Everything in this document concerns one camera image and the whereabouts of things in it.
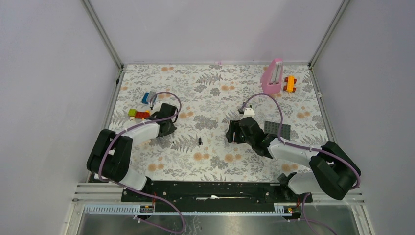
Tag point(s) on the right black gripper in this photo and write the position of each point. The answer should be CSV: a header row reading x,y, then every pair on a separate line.
x,y
234,127

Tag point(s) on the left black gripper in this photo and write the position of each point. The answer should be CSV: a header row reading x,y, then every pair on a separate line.
x,y
172,129

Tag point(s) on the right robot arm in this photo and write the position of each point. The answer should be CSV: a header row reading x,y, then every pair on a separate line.
x,y
332,170

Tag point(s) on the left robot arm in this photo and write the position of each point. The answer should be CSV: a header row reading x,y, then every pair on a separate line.
x,y
111,153

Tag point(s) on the dark grey brick baseplate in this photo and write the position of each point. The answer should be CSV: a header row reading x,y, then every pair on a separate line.
x,y
275,128

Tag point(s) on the blue grey brick block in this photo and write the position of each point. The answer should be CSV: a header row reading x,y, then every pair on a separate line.
x,y
146,99

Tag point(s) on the red green toy truck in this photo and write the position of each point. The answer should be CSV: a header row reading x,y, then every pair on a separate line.
x,y
134,114

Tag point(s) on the floral patterned table mat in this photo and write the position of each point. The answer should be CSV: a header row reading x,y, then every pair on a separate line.
x,y
211,96

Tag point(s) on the pink metronome box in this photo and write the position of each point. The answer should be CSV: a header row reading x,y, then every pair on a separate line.
x,y
271,80

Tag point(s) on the orange red toy car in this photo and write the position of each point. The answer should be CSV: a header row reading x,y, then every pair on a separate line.
x,y
290,82

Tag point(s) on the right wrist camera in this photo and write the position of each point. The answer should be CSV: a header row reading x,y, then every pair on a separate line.
x,y
246,112

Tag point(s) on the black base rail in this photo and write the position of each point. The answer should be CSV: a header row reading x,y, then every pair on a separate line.
x,y
198,194

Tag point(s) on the white slotted cable duct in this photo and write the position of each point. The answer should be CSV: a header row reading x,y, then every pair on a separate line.
x,y
162,209

